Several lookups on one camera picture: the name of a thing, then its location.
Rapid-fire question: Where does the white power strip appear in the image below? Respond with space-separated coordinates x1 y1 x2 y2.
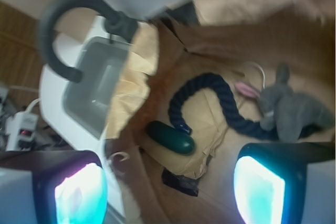
5 98 40 151

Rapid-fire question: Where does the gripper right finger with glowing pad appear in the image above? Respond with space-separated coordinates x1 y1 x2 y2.
234 142 335 223

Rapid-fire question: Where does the white string loop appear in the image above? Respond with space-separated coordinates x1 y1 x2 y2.
243 61 267 88

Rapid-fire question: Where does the brown paper bag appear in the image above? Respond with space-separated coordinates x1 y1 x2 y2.
106 0 335 223

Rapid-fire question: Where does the dark green oval object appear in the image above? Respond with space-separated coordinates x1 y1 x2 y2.
145 121 195 155

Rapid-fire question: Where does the gray plush bunny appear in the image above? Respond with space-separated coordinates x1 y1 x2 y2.
234 64 335 142

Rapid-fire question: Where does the gray plastic sink basin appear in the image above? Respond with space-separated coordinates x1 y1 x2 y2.
64 37 130 139

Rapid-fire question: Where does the black curved faucet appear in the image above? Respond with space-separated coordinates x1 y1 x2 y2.
37 0 139 83

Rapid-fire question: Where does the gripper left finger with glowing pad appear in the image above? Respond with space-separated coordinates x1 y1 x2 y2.
1 150 108 223

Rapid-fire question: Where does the dark navy twisted rope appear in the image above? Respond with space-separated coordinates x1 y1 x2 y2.
167 73 279 141

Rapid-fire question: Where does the white plastic bin lid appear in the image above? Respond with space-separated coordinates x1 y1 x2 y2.
39 16 167 223

